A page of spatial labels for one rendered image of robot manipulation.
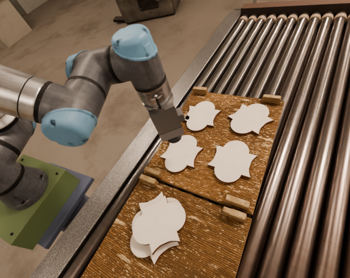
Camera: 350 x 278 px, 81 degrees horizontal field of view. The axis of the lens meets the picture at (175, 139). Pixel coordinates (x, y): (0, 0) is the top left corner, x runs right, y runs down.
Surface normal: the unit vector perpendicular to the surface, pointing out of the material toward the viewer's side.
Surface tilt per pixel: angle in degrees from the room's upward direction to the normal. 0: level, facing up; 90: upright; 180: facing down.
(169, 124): 90
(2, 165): 91
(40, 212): 90
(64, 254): 0
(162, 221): 0
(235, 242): 0
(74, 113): 54
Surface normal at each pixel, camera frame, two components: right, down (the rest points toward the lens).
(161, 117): 0.25, 0.72
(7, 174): 0.95, 0.00
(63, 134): -0.09, 0.82
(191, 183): -0.25, -0.59
